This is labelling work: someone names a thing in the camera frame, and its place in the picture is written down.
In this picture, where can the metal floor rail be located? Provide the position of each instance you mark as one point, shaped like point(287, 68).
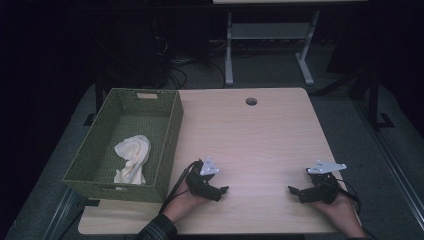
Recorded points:
point(393, 163)

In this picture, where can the person's left hand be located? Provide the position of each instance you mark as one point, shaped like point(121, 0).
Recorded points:
point(181, 206)

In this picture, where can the white metal stand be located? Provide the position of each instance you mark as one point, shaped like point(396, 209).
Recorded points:
point(270, 30)

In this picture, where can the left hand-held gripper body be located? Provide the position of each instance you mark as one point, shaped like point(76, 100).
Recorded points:
point(200, 185)

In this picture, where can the white towel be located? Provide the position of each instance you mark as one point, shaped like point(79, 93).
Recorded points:
point(132, 160)

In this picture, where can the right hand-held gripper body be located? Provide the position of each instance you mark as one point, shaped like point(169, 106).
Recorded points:
point(322, 190)

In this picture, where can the black tape piece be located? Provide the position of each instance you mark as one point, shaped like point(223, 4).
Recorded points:
point(93, 202)

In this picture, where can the black metal stand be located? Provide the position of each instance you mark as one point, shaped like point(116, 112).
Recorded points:
point(373, 100)

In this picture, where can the person's right hand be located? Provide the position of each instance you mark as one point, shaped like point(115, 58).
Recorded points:
point(341, 213)

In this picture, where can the green woven basket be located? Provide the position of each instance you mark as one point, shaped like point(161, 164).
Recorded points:
point(100, 160)

